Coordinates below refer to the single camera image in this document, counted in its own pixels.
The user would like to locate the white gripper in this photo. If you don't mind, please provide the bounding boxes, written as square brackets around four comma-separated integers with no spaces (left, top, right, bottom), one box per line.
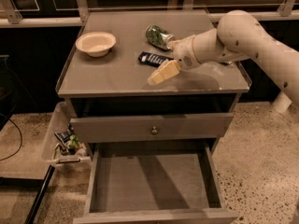
[148,35,200,86]

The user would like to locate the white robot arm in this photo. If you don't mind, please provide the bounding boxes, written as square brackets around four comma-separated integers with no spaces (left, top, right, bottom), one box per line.
[171,10,299,224]

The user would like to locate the grey top drawer with knob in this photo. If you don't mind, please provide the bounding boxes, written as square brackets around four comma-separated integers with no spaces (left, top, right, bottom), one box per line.
[70,113,233,143]

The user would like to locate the grey drawer cabinet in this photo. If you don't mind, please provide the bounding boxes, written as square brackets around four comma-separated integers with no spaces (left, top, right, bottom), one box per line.
[55,10,252,224]

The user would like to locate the open grey middle drawer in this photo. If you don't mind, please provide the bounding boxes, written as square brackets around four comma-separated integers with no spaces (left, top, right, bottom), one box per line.
[74,140,238,224]

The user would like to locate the green soda can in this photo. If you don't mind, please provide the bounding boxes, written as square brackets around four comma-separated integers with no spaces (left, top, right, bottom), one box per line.
[146,25,175,50]

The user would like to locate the white paper bowl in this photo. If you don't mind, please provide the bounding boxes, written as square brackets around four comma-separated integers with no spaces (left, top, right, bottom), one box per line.
[75,32,116,57]

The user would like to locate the snack packets in bin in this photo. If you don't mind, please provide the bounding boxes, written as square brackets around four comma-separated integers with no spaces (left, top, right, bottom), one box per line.
[53,124,87,158]

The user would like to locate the clear plastic bin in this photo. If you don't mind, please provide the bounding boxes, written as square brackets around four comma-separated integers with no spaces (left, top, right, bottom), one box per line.
[42,102,91,166]

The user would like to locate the black floor stand bar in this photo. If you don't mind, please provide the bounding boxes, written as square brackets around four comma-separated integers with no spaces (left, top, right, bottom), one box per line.
[24,165,55,224]

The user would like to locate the metal railing frame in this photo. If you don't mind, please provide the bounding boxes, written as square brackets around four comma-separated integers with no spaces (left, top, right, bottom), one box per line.
[0,0,299,27]

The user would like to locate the black cable on floor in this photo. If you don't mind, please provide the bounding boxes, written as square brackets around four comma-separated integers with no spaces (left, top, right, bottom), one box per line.
[0,113,24,162]

